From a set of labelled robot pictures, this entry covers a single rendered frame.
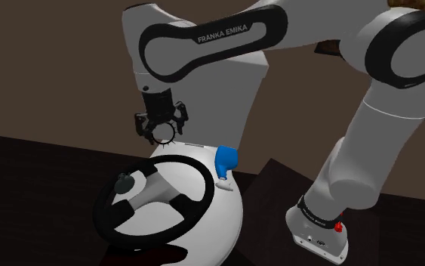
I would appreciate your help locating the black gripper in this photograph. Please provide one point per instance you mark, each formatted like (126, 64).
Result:
(158, 105)

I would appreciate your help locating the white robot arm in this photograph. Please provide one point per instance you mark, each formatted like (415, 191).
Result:
(374, 129)

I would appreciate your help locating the small dark grey figure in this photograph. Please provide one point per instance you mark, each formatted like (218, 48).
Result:
(123, 183)

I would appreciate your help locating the blue and white curved object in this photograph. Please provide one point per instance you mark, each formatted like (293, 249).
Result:
(226, 157)

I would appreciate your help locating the black steering wheel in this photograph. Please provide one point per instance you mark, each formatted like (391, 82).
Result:
(192, 227)

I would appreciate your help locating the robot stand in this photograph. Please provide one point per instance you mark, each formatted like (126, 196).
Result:
(271, 221)

